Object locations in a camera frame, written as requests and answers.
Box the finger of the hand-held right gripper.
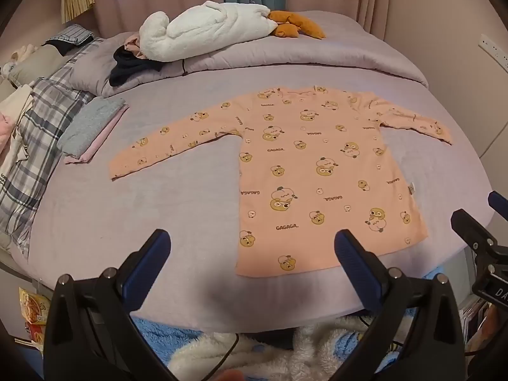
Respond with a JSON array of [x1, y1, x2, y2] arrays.
[[488, 191, 508, 217], [450, 208, 498, 259]]

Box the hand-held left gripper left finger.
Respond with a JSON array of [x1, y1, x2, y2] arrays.
[[43, 229, 187, 381]]

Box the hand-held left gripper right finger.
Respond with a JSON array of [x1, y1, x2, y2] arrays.
[[329, 229, 466, 381]]

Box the pink cartoon print shirt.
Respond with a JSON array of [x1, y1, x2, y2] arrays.
[[109, 85, 453, 278]]

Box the stack of magazines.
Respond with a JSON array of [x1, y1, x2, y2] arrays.
[[458, 297, 491, 338]]

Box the fluffy blue white robe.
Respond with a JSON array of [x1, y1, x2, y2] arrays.
[[131, 313, 469, 381]]

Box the yellow snack packet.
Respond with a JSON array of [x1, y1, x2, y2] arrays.
[[19, 287, 50, 324]]

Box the folded pink cloth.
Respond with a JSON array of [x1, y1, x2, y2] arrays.
[[63, 105, 130, 164]]

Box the red snack packet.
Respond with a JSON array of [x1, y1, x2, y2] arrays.
[[24, 321, 46, 342]]

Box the folded grey cloth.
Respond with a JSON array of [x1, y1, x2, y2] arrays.
[[57, 97, 125, 158]]

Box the white power strip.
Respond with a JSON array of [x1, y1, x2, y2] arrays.
[[478, 34, 508, 70]]

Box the grey plaid blanket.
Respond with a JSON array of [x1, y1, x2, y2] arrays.
[[0, 37, 104, 257]]

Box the white printed cloth bag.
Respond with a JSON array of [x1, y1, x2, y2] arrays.
[[0, 85, 36, 203]]

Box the dark navy garment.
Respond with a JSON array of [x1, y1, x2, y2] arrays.
[[109, 45, 163, 87]]

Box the crumpled pink garment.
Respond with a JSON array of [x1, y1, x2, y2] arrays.
[[125, 34, 145, 58]]

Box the beige pillow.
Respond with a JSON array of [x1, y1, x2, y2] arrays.
[[8, 43, 74, 86]]

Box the lilac duvet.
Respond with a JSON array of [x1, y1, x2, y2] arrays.
[[69, 10, 429, 98]]

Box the folded dark plaid cloth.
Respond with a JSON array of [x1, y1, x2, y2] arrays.
[[42, 24, 96, 54]]

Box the white plush goose toy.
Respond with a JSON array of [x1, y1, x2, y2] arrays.
[[139, 2, 326, 63]]

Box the black cable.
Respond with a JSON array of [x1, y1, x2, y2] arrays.
[[196, 331, 241, 381]]

